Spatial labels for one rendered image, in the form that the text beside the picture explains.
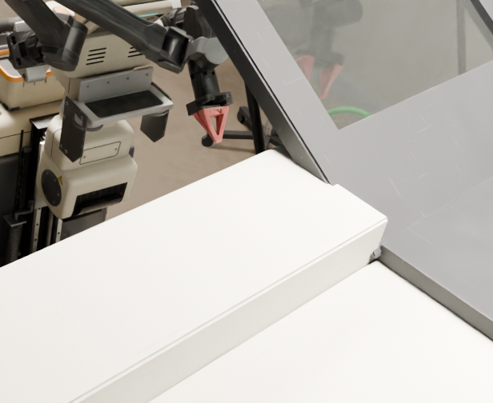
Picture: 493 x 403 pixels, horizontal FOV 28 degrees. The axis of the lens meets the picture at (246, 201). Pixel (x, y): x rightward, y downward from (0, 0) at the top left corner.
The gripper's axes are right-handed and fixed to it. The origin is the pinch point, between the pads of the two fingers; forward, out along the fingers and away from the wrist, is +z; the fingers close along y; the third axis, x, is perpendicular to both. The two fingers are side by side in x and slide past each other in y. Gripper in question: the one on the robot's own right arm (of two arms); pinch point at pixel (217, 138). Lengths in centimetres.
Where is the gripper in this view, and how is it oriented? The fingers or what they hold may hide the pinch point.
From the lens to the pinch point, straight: 219.0
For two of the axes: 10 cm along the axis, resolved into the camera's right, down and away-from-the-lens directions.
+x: 8.4, -1.7, 5.2
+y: 5.0, -1.5, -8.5
